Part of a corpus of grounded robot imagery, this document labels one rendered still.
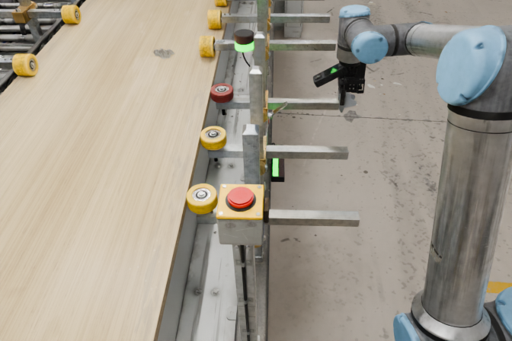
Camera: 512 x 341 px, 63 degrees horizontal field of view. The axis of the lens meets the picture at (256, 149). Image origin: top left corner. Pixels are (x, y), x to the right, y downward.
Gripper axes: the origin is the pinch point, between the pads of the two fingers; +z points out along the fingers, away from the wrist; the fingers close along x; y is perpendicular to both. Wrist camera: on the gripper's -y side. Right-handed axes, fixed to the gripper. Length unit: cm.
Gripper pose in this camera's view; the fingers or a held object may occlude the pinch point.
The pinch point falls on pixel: (339, 108)
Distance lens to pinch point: 153.2
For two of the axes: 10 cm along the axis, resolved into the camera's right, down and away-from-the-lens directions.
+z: 0.6, 7.6, 6.5
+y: 10.0, -0.1, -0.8
